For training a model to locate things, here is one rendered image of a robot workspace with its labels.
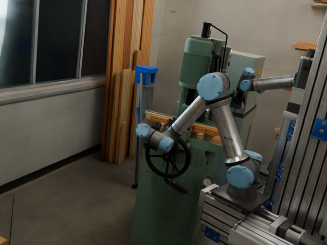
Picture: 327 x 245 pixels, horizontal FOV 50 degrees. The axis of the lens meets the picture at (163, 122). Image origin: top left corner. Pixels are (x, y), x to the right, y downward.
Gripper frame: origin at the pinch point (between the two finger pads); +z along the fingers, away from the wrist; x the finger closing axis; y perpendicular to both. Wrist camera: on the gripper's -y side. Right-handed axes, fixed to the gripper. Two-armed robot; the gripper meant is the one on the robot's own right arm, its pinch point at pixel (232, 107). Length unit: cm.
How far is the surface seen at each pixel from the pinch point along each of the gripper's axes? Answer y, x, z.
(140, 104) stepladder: -27, -73, 51
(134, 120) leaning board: -70, -85, 115
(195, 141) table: 48, -19, -1
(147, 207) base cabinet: 71, -35, 54
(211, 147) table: 49, -8, -2
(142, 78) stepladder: -39, -79, 31
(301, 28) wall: -197, 62, 10
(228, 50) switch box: -15.7, -17.0, -34.4
